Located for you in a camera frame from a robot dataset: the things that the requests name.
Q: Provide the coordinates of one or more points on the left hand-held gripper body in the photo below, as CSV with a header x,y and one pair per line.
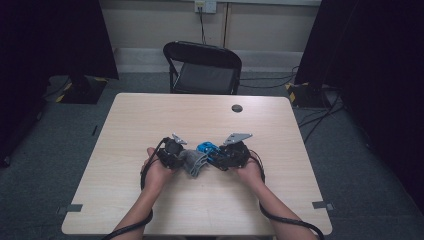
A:
x,y
170,150

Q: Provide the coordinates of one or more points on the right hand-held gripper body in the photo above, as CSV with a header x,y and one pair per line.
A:
x,y
238,155

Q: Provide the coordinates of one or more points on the grey knitted cloth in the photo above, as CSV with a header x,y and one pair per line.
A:
x,y
196,163

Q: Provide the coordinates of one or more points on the blue toy car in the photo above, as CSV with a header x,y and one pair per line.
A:
x,y
206,148

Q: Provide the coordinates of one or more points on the person's right hand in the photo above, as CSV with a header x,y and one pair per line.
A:
x,y
251,175

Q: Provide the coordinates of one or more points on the person's left hand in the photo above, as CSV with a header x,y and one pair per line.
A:
x,y
156,175

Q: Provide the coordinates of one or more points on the black folding chair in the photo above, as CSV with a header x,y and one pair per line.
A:
x,y
203,76

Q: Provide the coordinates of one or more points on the black stand base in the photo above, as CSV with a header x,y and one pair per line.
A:
x,y
83,91
308,96

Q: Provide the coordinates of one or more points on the grey tape strip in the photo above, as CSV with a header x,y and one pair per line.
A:
x,y
71,208
321,205

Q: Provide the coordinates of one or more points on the black curtain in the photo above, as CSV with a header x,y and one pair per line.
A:
x,y
373,66
50,50

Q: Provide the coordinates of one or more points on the beige wall conduit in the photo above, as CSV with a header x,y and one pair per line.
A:
x,y
226,26

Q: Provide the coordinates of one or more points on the white wall socket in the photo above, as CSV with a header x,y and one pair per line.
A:
x,y
205,6

